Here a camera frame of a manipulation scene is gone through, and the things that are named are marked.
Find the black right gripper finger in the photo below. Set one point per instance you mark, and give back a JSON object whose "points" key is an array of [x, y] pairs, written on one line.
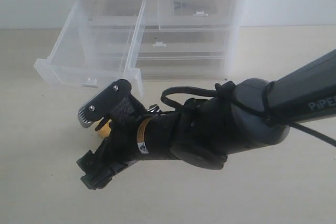
{"points": [[106, 162]]}

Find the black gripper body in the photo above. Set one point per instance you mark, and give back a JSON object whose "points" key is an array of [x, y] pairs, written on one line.
{"points": [[193, 133]]}

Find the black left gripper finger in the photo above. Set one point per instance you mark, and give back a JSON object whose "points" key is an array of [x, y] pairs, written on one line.
{"points": [[103, 102]]}

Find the yellow cheese wedge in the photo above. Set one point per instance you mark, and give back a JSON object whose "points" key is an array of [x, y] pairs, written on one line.
{"points": [[104, 131]]}

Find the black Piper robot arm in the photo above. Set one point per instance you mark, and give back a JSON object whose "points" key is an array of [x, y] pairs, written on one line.
{"points": [[261, 113]]}

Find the bottom wide clear drawer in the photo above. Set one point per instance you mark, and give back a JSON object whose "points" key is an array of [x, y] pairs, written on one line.
{"points": [[181, 63]]}

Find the wide clear drawer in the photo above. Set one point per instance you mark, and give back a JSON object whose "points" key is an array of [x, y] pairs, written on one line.
{"points": [[183, 41], [181, 63]]}

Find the middle wide clear drawer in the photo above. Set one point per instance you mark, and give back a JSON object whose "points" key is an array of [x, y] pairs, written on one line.
{"points": [[183, 41]]}

